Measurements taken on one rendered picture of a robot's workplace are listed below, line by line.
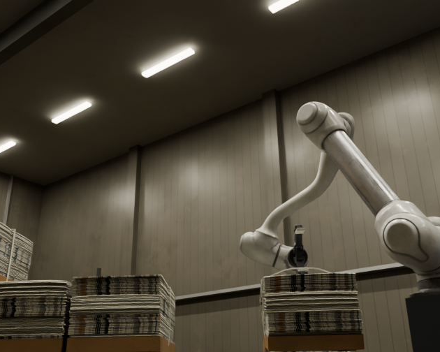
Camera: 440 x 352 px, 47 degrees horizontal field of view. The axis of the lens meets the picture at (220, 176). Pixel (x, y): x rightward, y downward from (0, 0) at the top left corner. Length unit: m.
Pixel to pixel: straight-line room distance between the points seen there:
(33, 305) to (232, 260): 8.31
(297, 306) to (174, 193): 9.88
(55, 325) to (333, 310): 0.85
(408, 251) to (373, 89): 7.93
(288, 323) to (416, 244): 0.45
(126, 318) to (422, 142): 7.49
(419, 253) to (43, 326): 1.17
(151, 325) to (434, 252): 0.89
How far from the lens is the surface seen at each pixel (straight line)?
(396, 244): 1.63
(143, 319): 1.62
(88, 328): 1.66
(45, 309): 1.71
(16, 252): 2.06
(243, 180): 10.19
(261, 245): 2.08
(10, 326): 1.76
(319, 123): 1.94
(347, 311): 1.62
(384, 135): 9.00
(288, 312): 1.59
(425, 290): 1.83
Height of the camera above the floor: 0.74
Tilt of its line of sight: 23 degrees up
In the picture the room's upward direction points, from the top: 1 degrees counter-clockwise
